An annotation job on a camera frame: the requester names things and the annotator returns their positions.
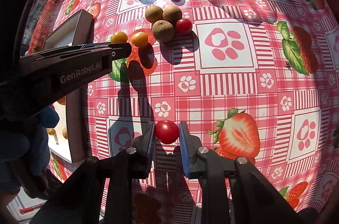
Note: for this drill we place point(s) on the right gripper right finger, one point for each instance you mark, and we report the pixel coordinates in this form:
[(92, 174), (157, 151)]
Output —
[(193, 166)]

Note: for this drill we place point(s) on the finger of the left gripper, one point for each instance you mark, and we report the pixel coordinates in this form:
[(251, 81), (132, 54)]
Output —
[(95, 45), (120, 50)]

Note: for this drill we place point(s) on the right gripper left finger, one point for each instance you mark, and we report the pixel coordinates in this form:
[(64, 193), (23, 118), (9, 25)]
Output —
[(144, 145)]

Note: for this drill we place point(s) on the red cherry tomato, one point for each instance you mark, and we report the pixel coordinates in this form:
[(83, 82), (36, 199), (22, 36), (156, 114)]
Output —
[(166, 131), (183, 26)]

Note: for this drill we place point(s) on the large orange mandarin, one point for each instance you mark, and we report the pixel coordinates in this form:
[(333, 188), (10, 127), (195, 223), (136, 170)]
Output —
[(62, 101)]

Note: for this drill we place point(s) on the brown longan front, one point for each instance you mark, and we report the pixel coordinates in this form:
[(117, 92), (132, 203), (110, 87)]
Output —
[(65, 133)]

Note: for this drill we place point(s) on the brown longan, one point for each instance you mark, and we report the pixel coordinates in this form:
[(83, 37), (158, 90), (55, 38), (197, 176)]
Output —
[(172, 14), (163, 31), (154, 14), (65, 133)]

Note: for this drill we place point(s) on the yellow cherry tomato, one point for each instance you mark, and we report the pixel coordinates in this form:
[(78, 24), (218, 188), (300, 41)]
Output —
[(119, 37)]

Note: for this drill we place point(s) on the orange cherry tomato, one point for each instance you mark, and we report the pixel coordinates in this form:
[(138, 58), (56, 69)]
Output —
[(140, 39)]

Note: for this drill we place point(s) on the shallow cardboard box tray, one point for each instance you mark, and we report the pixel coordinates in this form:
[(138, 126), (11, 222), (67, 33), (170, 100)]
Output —
[(74, 31)]

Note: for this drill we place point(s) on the red cherry tomato by longans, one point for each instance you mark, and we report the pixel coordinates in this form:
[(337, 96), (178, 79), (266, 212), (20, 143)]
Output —
[(183, 26)]

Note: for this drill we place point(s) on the pink checkered strawberry tablecloth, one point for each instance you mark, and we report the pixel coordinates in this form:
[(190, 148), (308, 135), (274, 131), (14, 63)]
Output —
[(257, 78)]

